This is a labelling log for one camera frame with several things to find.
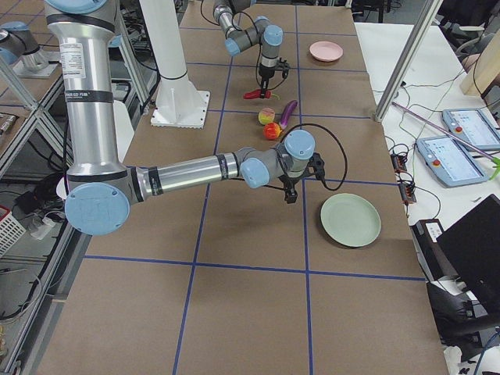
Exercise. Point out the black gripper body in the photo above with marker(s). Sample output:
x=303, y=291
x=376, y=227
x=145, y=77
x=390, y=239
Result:
x=266, y=73
x=292, y=183

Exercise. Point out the red chili pepper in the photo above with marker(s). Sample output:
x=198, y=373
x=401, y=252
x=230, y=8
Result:
x=259, y=94

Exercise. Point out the peach fruit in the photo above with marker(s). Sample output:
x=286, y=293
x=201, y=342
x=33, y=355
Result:
x=266, y=115

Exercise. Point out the purple eggplant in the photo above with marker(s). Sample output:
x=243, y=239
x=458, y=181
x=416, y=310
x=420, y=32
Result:
x=286, y=114

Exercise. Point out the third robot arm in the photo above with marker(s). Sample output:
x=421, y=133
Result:
x=20, y=49

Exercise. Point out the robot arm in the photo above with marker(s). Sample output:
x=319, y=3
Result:
x=262, y=33
x=101, y=187

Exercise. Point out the green plate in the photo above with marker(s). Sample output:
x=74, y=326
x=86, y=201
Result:
x=350, y=220

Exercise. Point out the pink plate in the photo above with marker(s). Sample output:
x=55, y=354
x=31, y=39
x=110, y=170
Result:
x=326, y=51

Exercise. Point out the near teach pendant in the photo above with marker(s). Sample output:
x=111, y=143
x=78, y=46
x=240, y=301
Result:
x=450, y=162

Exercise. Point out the teach pendant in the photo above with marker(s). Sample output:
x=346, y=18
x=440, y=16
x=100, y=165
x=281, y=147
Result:
x=450, y=162
x=472, y=126

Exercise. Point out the far teach pendant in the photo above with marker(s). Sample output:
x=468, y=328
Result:
x=472, y=126

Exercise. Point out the black laptop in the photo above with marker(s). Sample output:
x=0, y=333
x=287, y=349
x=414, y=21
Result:
x=471, y=245

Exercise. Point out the pink reacher stick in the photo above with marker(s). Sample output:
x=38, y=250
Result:
x=492, y=158

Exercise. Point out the white plastic basket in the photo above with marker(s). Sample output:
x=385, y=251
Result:
x=11, y=230

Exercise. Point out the white pedestal column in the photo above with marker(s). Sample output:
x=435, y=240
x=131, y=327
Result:
x=178, y=103

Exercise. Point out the aluminium frame post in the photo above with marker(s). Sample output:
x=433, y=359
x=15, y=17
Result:
x=416, y=36

